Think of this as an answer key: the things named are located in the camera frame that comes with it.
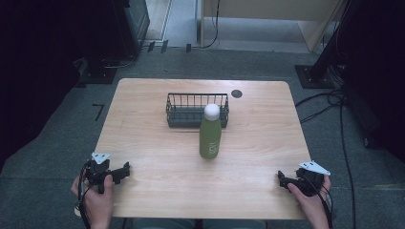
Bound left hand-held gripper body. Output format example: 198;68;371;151
83;152;113;195

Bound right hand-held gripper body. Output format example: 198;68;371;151
295;159;331;198

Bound black floor cable bundle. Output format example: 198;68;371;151
294;63;358;229

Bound left hand-held gripper cable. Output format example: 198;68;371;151
76;160;94;229

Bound light wooden cabinet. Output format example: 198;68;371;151
200;0;348;53

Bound green bottle with white cap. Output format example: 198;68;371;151
199;103;223;160

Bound person's right hand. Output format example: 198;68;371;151
287;175;332;229

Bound thin black hanging cable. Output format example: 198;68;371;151
200;0;222;50

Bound black stand with square base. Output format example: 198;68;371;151
75;53;118;89

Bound hand-held gripper cable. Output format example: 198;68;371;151
76;160;94;229
304;176;334;229

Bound person's left hand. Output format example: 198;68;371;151
70;174;115;229

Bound dark equipment cabinet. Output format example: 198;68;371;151
109;0;151;59

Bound person's legs in jeans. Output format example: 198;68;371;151
122;218;267;229

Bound black wire basket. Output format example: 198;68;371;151
165;92;230;130

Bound right hand-held gripper cable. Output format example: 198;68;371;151
304;176;334;229

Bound black metal stand with base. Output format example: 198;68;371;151
293;0;371;90

